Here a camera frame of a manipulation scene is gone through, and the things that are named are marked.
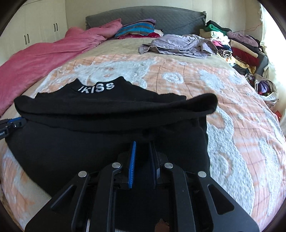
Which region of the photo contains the black KISS shirt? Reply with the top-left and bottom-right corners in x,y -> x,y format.
4,76 -> 219,232

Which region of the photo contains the bag of clothes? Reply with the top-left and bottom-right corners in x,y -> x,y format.
244,74 -> 279,107

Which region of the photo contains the stacked folded clothes pile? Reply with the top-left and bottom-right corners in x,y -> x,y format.
199,20 -> 268,75

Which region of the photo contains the striped folded clothes pile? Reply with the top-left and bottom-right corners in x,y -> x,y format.
114,18 -> 164,39

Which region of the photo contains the pink duvet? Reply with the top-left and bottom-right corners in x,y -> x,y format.
1,19 -> 122,114

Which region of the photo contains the peach white patterned blanket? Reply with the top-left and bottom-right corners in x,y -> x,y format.
1,52 -> 285,230

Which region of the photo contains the cream wardrobe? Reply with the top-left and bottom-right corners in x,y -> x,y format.
1,0 -> 67,64

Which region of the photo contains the red object on floor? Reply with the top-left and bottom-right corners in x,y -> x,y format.
275,110 -> 282,121

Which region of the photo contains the beige bed sheet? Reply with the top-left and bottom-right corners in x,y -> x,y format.
78,38 -> 229,67

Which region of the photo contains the lilac crumpled garment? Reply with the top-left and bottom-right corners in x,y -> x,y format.
139,34 -> 218,59

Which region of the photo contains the grey quilted headboard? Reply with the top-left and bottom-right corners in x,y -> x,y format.
85,6 -> 206,35

